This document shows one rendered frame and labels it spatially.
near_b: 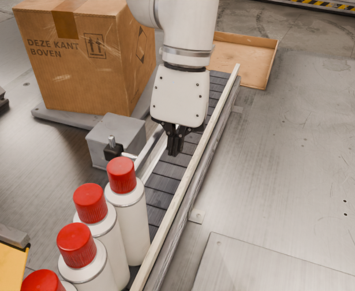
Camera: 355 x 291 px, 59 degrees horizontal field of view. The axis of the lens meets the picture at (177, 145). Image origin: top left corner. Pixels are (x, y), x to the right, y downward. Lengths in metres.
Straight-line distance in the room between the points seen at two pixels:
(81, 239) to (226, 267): 0.28
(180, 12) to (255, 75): 0.60
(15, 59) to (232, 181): 0.91
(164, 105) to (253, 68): 0.61
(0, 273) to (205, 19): 0.43
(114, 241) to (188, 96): 0.28
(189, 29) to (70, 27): 0.33
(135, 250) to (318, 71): 0.90
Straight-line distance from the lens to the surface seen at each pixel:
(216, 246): 0.55
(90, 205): 0.35
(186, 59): 0.52
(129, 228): 0.44
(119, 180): 0.37
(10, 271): 0.31
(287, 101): 0.98
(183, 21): 0.52
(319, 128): 0.91
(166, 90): 0.56
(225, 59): 1.17
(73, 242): 0.33
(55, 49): 0.81
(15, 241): 0.28
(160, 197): 0.60
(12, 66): 1.25
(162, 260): 0.54
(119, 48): 0.74
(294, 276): 0.55
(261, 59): 1.19
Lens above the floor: 1.35
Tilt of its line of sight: 42 degrees down
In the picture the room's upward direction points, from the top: straight up
